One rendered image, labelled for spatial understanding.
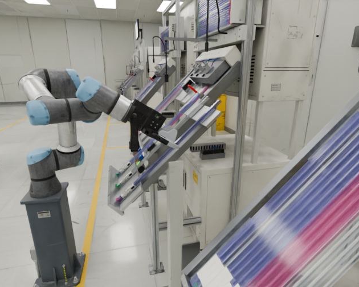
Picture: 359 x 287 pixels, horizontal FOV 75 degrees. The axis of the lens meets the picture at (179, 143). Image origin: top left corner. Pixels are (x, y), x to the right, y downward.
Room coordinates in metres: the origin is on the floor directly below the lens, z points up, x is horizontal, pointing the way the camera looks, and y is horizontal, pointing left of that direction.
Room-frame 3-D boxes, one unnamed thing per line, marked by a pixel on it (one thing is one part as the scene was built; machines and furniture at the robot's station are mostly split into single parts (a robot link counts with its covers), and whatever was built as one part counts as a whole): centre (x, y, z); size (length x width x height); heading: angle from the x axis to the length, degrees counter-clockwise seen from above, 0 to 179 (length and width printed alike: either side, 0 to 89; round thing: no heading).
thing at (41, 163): (1.12, 0.71, 0.72); 0.13 x 0.12 x 0.14; 127
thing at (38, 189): (1.12, 0.72, 0.60); 0.15 x 0.15 x 0.10
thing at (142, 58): (6.20, 0.83, 0.95); 1.36 x 0.82 x 1.90; 104
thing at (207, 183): (1.65, -0.35, 0.31); 0.70 x 0.65 x 0.62; 14
